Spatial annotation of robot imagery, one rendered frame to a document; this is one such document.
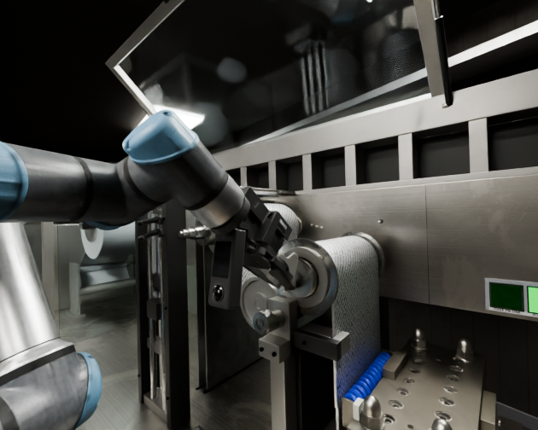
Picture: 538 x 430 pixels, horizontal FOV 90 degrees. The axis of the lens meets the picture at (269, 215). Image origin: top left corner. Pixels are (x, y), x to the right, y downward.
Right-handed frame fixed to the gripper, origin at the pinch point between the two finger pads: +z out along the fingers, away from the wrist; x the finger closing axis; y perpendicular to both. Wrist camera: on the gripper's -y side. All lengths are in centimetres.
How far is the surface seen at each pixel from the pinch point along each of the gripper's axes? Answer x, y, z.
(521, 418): -38, 34, 225
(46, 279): 95, -17, -9
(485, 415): -28.0, -4.5, 27.9
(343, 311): -7.7, 1.3, 9.5
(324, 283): -6.4, 2.9, 1.8
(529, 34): -46, 191, 57
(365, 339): -7.7, 0.9, 22.9
